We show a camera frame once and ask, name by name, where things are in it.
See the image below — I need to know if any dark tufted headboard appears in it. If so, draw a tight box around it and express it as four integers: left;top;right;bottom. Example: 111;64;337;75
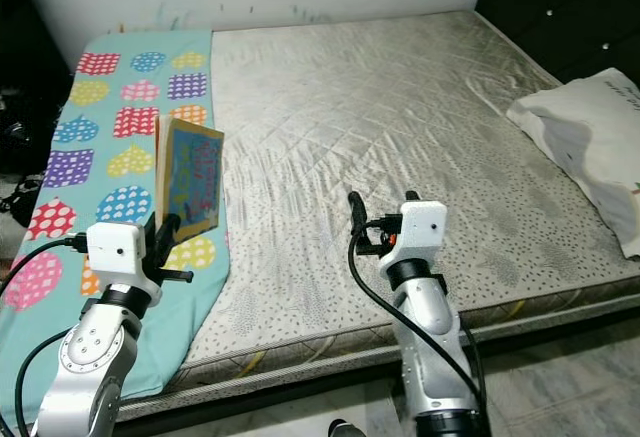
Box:
475;0;640;83

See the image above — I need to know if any teal heart-print blanket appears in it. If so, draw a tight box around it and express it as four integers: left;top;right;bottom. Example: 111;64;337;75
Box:
0;29;233;433

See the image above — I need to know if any grey right robot leg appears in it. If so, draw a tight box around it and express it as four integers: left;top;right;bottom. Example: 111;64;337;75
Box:
325;418;366;437

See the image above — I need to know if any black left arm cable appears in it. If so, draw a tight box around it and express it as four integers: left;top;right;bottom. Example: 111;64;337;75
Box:
0;236;91;437

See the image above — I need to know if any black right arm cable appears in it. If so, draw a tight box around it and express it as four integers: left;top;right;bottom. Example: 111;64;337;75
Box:
347;235;486;410

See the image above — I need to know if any cream quilted mattress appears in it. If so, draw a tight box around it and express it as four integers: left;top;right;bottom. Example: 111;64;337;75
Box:
160;9;640;418

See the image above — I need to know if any colourful children's board book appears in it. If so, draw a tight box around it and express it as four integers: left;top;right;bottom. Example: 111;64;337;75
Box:
155;115;226;241

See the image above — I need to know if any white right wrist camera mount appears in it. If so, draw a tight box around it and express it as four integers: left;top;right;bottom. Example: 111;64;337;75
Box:
380;200;448;280

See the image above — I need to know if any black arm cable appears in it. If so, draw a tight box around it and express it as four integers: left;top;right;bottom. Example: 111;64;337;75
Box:
0;236;91;437
347;235;486;410

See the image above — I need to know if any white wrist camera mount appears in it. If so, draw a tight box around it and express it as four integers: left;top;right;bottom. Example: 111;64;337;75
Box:
380;200;448;280
85;220;161;303

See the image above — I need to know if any white pillow with tree print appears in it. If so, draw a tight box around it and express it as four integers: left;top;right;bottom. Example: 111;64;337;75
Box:
505;67;640;260

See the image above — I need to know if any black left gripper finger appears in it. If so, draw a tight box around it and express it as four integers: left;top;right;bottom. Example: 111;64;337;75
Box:
145;211;184;270

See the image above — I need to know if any black strapped bag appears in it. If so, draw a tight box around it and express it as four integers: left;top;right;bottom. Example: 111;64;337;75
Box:
0;107;61;228

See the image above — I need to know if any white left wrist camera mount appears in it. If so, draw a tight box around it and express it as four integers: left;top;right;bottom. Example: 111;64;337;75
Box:
85;220;161;303

